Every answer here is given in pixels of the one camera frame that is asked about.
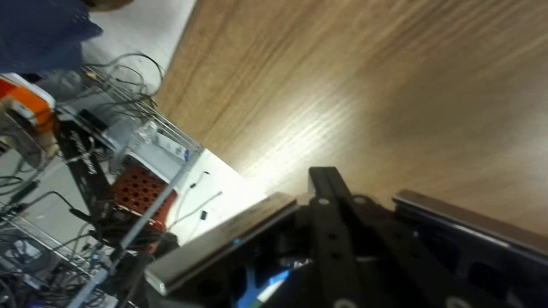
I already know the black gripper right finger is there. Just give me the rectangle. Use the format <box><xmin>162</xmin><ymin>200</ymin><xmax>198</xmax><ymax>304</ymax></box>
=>
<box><xmin>347</xmin><ymin>193</ymin><xmax>510</xmax><ymax>308</ymax></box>

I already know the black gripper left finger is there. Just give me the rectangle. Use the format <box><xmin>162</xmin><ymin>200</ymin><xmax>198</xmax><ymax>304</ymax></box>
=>
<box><xmin>306</xmin><ymin>166</ymin><xmax>366</xmax><ymax>308</ymax></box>

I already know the white board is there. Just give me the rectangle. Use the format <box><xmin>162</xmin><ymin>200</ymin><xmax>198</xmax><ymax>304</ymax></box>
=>
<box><xmin>164</xmin><ymin>147</ymin><xmax>270</xmax><ymax>244</ymax></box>

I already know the red perforated block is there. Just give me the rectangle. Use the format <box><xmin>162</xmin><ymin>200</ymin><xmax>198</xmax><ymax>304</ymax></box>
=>
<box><xmin>109</xmin><ymin>160</ymin><xmax>179</xmax><ymax>232</ymax></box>

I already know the orange white device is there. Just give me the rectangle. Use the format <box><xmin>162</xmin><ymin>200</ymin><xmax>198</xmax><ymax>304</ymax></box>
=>
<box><xmin>0</xmin><ymin>71</ymin><xmax>58</xmax><ymax>150</ymax></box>

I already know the blue cloth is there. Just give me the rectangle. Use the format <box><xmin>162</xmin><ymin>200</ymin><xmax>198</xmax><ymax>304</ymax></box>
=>
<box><xmin>0</xmin><ymin>0</ymin><xmax>104</xmax><ymax>75</ymax></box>

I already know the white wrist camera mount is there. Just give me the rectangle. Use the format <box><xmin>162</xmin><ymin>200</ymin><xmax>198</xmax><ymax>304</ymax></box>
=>
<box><xmin>143</xmin><ymin>191</ymin><xmax>299</xmax><ymax>297</ymax></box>

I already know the grey cable tangle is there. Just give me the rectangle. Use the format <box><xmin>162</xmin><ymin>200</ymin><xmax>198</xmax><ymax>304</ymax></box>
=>
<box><xmin>78</xmin><ymin>51</ymin><xmax>167</xmax><ymax>124</ymax></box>

